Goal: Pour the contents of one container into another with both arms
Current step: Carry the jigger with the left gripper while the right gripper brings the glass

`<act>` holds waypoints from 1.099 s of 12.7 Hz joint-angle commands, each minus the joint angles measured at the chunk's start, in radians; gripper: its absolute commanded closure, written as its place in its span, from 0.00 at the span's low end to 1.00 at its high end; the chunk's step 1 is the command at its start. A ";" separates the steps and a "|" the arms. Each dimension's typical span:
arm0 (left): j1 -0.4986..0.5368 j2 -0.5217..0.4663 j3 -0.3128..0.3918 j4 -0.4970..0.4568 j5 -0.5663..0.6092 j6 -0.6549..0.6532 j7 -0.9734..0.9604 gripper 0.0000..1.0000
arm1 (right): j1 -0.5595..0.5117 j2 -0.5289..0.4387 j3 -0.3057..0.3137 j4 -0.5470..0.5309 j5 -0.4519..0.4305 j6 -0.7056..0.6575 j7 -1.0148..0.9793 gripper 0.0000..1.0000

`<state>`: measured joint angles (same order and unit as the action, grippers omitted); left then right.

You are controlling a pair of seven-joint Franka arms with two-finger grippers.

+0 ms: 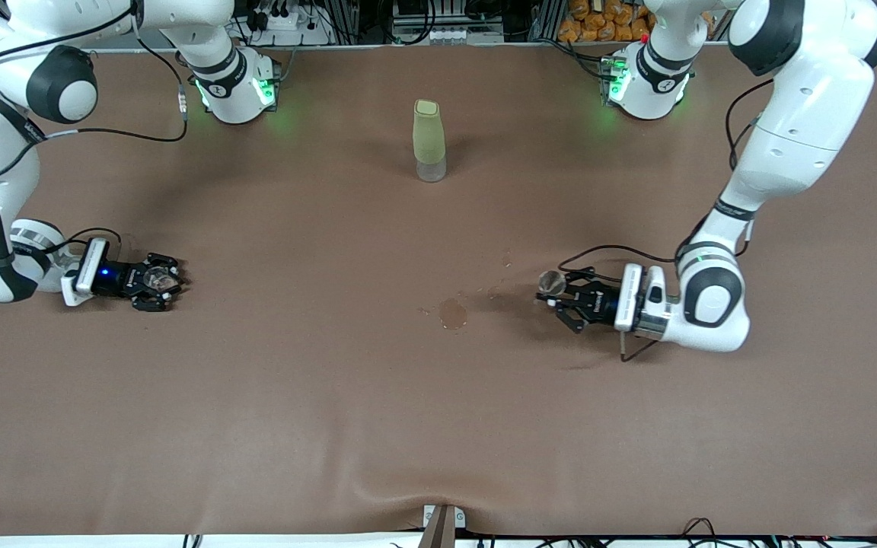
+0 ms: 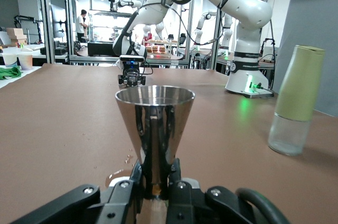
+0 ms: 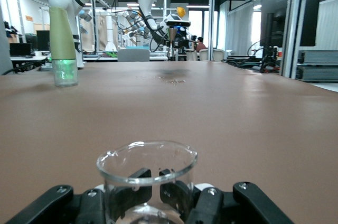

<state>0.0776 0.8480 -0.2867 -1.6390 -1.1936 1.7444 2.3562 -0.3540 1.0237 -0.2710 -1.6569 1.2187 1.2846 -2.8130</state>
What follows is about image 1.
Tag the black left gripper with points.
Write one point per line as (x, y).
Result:
(600, 304)

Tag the small clear glass cup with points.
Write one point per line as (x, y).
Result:
(157, 278)

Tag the black equipment with connectors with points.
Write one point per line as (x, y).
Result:
(446, 23)

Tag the brown table mat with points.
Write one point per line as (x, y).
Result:
(332, 418)

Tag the white power strip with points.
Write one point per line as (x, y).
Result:
(286, 23)

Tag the grey metal bracket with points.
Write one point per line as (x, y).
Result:
(442, 525)

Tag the pale green tall bottle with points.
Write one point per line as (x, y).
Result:
(429, 137)

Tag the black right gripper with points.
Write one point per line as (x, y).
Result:
(119, 280)

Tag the orange object pile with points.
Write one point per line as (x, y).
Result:
(598, 23)

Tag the steel double cone jigger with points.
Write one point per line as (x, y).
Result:
(551, 283)

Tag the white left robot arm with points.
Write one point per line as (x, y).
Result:
(804, 114)

